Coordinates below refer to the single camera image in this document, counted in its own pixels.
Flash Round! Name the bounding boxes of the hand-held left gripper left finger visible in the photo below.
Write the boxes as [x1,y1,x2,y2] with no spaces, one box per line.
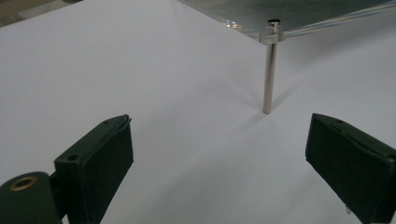
[53,114,134,224]

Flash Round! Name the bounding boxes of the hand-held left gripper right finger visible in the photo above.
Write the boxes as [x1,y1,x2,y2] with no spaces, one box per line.
[304,112,396,224]

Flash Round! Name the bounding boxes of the clear acrylic shelf with metal legs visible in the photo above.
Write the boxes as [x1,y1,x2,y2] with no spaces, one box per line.
[177,0,396,115]

